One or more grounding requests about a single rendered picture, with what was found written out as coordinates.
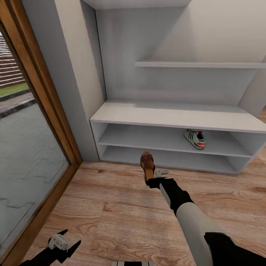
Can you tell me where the gym shoe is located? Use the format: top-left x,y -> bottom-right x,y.
184,129 -> 207,149

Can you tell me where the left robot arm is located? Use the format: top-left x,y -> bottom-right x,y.
18,229 -> 81,266

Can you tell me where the sandal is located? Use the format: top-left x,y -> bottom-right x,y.
140,152 -> 156,181

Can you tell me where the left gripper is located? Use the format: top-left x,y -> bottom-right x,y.
38,229 -> 81,266

